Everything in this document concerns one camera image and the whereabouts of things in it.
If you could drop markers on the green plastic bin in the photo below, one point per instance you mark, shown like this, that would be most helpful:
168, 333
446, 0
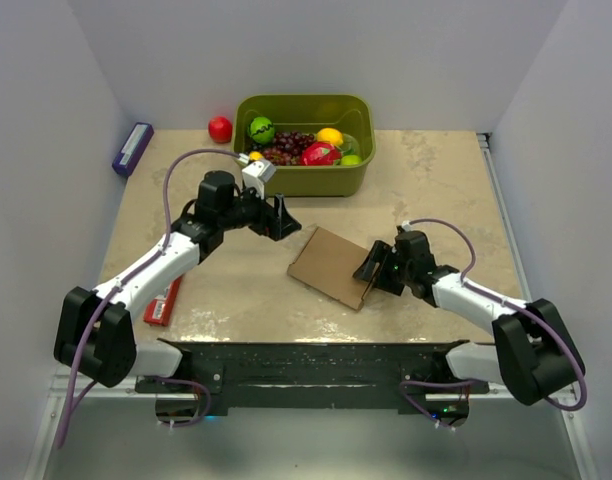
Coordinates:
308, 113

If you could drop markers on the purple grape bunch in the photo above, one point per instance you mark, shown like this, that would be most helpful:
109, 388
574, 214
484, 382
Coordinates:
286, 148

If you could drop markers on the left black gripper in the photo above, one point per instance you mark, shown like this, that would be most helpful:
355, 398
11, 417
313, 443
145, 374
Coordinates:
273, 223

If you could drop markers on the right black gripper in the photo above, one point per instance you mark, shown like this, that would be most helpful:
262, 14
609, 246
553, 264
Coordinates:
381, 253

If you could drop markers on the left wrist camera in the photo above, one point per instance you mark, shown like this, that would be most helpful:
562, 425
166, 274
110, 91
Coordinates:
256, 174

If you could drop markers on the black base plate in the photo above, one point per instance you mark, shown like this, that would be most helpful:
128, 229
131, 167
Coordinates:
386, 376

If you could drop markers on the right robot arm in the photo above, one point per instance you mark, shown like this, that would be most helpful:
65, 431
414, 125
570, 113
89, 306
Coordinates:
532, 353

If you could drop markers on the brown cardboard box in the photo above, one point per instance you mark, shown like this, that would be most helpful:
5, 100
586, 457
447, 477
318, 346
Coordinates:
327, 263

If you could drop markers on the purple flat box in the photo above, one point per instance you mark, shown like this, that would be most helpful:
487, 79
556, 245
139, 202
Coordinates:
134, 146

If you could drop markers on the red dragon fruit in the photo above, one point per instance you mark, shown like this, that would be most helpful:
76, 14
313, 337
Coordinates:
320, 154

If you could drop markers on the green striped ball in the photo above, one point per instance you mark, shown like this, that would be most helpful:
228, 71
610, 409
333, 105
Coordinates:
261, 130

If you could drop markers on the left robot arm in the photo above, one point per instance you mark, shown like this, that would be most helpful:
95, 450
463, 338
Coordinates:
95, 334

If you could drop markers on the red flat box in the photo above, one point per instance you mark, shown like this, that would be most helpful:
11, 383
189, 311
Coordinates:
159, 311

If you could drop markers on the yellow lemon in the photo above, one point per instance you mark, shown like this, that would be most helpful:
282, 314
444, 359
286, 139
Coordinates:
331, 136

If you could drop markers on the green lime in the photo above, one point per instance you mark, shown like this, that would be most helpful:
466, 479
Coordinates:
350, 160

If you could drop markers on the red apple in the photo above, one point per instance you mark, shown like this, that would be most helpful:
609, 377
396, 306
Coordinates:
220, 129

